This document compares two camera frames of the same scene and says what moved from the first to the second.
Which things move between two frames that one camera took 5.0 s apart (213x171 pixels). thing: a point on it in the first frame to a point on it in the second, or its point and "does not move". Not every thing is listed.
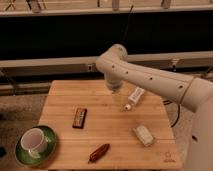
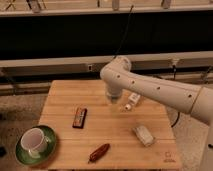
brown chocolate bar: x=79 y=118 does not move
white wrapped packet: x=144 y=135 does not move
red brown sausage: x=98 y=154 does not move
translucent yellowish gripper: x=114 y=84 to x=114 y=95
